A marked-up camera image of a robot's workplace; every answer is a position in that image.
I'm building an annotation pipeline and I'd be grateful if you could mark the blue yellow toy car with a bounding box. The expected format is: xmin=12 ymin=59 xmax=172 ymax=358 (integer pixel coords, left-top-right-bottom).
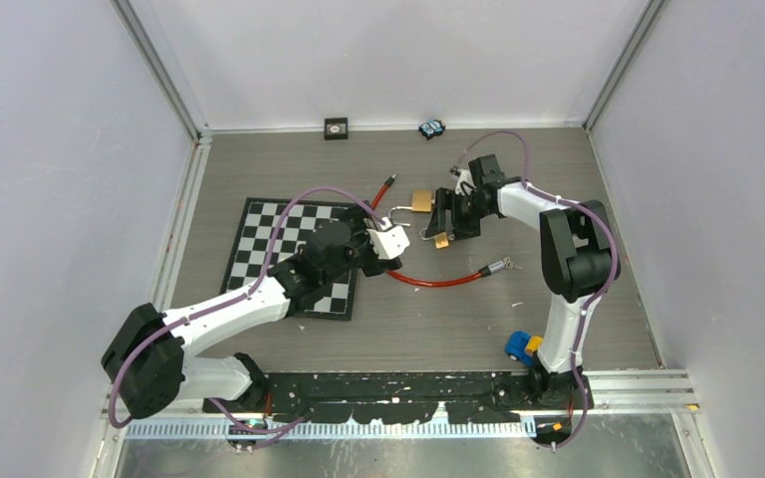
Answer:
xmin=504 ymin=331 xmax=543 ymax=366

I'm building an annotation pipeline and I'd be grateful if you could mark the black white chessboard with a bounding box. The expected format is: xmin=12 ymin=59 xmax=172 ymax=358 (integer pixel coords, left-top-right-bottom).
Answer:
xmin=218 ymin=196 xmax=366 ymax=323

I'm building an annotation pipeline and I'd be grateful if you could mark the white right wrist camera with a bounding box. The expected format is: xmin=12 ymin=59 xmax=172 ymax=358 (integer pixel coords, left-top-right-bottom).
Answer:
xmin=450 ymin=166 xmax=475 ymax=196

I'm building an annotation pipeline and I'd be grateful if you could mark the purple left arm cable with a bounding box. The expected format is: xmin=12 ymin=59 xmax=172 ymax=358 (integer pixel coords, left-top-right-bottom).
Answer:
xmin=107 ymin=185 xmax=397 ymax=451

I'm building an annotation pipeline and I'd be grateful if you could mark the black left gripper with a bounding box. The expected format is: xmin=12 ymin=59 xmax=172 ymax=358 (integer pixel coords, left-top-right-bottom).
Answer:
xmin=321 ymin=203 xmax=400 ymax=287

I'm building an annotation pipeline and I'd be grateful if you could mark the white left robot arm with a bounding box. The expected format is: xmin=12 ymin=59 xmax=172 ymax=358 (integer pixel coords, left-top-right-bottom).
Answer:
xmin=101 ymin=205 xmax=410 ymax=419

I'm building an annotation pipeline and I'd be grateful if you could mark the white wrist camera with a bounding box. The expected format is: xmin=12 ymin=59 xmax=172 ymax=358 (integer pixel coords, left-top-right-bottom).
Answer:
xmin=450 ymin=166 xmax=475 ymax=196
xmin=367 ymin=225 xmax=410 ymax=260

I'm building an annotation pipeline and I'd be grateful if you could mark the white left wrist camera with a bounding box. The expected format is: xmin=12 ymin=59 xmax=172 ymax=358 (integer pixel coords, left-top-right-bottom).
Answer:
xmin=367 ymin=225 xmax=410 ymax=260

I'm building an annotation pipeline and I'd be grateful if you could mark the red cable lock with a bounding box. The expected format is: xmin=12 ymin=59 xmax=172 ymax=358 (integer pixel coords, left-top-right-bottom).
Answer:
xmin=370 ymin=172 xmax=508 ymax=289

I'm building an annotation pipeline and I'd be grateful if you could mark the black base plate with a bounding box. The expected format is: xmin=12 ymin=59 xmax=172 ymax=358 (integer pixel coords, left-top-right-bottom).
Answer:
xmin=202 ymin=370 xmax=595 ymax=426

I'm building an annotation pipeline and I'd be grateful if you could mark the blue owl eraser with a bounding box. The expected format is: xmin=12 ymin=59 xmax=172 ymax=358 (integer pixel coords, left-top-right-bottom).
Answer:
xmin=417 ymin=119 xmax=446 ymax=140

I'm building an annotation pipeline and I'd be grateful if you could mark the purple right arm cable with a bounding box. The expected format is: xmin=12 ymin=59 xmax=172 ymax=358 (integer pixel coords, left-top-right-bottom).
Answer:
xmin=450 ymin=128 xmax=622 ymax=451

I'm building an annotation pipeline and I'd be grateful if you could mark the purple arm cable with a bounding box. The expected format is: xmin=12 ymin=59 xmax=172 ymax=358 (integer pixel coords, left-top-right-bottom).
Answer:
xmin=450 ymin=128 xmax=622 ymax=451
xmin=107 ymin=185 xmax=397 ymax=451

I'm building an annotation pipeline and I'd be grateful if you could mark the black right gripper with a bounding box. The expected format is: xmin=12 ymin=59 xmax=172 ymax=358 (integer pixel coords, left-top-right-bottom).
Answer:
xmin=427 ymin=187 xmax=493 ymax=242

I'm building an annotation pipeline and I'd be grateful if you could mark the small brass padlock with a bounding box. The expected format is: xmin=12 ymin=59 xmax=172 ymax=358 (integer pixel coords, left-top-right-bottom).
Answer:
xmin=432 ymin=232 xmax=450 ymax=250

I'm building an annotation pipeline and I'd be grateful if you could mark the small black square box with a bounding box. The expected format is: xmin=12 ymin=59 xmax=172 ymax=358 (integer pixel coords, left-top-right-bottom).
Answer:
xmin=323 ymin=118 xmax=350 ymax=140

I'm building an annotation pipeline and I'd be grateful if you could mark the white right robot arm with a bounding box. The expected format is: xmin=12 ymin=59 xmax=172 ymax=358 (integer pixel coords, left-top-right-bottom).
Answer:
xmin=421 ymin=154 xmax=621 ymax=409

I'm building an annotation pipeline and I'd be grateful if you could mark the silver key bunch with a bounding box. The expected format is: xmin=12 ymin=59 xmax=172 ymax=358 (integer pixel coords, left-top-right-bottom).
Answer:
xmin=503 ymin=257 xmax=522 ymax=270

